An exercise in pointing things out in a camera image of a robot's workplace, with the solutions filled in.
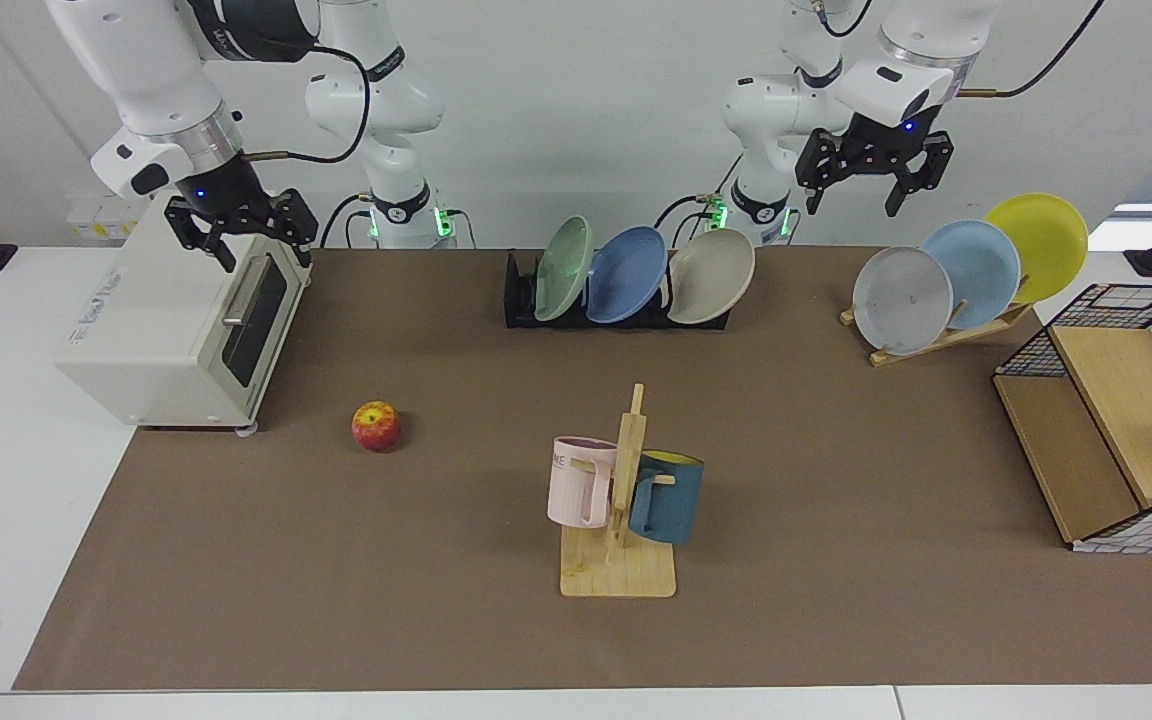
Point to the pink mug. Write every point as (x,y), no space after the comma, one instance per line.
(576,485)

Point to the red yellow apple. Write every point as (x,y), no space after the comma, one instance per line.
(376,427)

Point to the black dish rack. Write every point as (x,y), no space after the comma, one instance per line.
(519,300)

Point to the grey plate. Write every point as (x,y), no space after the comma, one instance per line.
(901,300)

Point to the dark blue mug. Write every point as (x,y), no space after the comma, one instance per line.
(674,500)

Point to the light blue plate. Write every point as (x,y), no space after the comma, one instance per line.
(981,265)

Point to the beige plate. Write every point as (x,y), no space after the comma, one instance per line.
(711,275)

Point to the yellow white wall box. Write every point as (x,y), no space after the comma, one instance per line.
(101,218)

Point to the wooden plate rack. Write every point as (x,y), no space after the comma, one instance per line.
(936,342)

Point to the wooden cup stand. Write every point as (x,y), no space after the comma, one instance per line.
(618,572)

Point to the pale green plate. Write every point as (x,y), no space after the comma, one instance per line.
(564,268)

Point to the yellow plate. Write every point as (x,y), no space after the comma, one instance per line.
(1041,235)

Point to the pale toaster oven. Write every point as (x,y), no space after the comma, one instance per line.
(156,320)

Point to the brown table cloth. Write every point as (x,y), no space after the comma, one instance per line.
(336,560)

